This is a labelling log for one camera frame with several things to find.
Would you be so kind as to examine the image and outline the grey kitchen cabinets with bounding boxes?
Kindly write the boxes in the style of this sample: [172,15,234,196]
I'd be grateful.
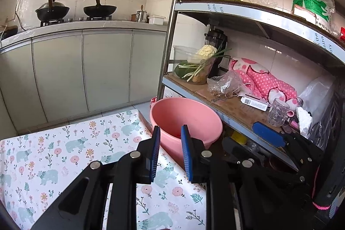
[1,21,166,138]

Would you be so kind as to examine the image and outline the glass mug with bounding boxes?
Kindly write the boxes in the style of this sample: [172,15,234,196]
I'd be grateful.
[268,98,290,127]

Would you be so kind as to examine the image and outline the white small carton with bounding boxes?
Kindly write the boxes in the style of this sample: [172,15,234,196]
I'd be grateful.
[240,97,268,111]

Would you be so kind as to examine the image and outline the pink polka dot plush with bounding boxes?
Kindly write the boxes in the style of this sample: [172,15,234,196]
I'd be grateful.
[229,57,298,111]

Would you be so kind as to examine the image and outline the pink plastic basin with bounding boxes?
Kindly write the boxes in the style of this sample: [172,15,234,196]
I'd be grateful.
[150,97,223,167]

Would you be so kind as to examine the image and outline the floral bear tablecloth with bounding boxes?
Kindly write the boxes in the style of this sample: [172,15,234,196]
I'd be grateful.
[1,110,206,229]

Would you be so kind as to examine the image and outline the clear bag of nuts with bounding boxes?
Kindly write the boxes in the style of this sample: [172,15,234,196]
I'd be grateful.
[207,70,243,98]

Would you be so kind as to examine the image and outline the cauliflower and scallions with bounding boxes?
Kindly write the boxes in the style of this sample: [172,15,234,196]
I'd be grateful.
[172,44,230,85]

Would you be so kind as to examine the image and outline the metal shelving rack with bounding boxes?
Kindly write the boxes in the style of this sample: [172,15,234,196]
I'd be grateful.
[157,0,344,130]

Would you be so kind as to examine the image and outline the black blender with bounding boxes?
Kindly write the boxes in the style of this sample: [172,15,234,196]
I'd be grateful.
[205,26,227,77]

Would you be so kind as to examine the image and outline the green white bag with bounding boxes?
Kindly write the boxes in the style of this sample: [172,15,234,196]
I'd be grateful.
[291,0,336,33]

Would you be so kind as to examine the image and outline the white plastic container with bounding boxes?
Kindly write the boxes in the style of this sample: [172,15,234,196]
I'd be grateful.
[149,15,165,26]

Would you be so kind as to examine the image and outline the steel kettle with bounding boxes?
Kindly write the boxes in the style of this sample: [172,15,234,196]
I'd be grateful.
[136,5,147,23]

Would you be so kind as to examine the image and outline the black wok with lid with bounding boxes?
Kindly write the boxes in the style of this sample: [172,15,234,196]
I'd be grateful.
[35,0,70,22]

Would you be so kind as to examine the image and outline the black wok with handle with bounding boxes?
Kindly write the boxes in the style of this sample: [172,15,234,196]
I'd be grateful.
[84,0,117,18]

